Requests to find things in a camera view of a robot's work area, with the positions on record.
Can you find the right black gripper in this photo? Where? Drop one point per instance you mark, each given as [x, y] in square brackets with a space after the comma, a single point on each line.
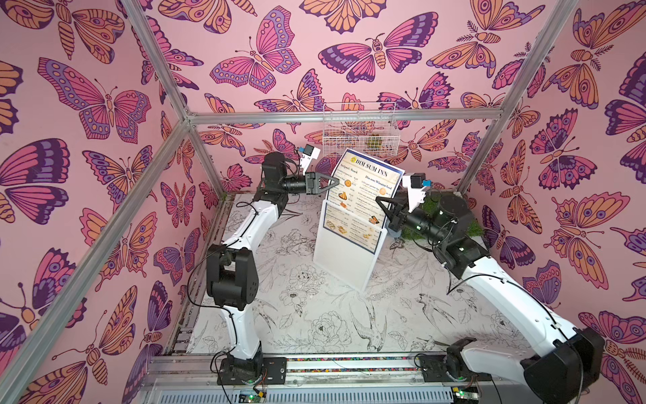
[397, 217]

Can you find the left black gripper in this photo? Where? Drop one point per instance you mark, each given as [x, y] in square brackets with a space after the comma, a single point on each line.
[314, 188]

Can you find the laminated dim sum menu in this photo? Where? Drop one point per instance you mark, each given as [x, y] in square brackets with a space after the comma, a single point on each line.
[351, 210]

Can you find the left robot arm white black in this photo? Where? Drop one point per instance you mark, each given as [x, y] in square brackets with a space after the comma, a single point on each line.
[231, 276]

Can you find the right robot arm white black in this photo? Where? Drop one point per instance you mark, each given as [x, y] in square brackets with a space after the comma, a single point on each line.
[563, 360]

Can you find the green artificial grass mat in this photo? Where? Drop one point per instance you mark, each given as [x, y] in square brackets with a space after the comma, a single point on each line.
[431, 204]

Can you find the white cutting board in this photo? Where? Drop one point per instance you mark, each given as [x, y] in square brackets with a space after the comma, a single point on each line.
[347, 246]

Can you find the green succulent plant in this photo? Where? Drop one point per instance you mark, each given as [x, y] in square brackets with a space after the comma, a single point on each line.
[374, 143]

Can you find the right small circuit board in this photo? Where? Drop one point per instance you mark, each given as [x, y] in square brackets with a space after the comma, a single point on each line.
[465, 395]

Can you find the small green circuit board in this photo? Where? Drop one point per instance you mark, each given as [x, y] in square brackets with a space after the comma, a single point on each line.
[251, 397]

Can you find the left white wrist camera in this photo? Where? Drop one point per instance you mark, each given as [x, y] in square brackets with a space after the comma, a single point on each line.
[307, 155]

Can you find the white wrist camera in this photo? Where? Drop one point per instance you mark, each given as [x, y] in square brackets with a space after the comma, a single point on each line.
[307, 155]
[416, 185]

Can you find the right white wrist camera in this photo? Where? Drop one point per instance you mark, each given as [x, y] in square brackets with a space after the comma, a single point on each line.
[416, 185]

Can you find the white wire rack basket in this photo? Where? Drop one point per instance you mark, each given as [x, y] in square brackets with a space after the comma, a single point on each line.
[349, 129]

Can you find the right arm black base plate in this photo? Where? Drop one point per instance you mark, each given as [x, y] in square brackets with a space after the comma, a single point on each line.
[439, 367]

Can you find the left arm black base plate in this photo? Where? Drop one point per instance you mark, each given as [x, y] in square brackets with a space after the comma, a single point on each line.
[270, 371]

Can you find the aluminium front rail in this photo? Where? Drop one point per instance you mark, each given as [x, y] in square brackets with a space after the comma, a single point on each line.
[345, 378]

